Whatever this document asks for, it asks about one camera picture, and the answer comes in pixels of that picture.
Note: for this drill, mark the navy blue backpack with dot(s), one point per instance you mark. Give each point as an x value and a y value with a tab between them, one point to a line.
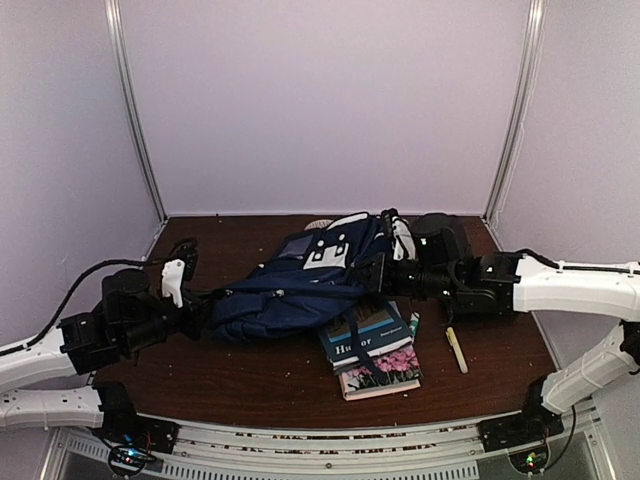
309	281

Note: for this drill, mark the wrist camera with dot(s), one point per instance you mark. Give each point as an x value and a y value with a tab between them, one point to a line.
434	239
177	269

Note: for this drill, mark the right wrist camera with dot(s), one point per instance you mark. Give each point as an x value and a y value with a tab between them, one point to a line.
434	239

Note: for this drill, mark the cream yellow marker pen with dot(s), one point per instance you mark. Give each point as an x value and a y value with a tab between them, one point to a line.
457	351

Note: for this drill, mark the left aluminium frame post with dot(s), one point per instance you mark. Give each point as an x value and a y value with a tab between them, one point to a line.
116	33

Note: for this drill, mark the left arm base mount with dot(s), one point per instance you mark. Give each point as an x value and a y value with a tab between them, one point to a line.
135	444

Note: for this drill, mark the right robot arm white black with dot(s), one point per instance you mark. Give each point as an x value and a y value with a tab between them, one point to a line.
506	283

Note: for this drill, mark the black pencil case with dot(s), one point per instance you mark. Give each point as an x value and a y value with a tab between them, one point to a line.
478	305

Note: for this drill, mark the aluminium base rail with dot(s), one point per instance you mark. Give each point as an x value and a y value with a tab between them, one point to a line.
443	450

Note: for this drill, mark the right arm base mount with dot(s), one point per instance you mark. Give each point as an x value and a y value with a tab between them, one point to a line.
525	439

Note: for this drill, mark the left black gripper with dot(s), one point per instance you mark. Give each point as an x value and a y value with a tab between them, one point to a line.
195	313

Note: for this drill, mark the blue Humor book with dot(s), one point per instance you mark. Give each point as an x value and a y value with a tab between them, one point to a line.
381	330

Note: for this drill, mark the right aluminium frame post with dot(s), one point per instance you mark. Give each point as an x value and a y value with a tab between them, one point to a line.
530	55

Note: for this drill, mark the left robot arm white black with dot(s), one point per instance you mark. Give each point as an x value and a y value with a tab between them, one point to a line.
82	344

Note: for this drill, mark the aluminium frame post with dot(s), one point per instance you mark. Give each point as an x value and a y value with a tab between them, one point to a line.
116	33
530	55

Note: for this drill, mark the white green glue stick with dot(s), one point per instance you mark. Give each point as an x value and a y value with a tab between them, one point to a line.
414	322

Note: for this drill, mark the pink flower Fate book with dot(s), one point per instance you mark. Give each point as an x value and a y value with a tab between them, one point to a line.
397	372

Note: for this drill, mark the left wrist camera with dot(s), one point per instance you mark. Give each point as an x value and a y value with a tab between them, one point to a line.
177	269

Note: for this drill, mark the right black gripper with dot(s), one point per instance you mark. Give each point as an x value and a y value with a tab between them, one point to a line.
381	278

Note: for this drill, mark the red patterned bowl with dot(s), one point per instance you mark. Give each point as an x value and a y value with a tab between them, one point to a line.
318	224

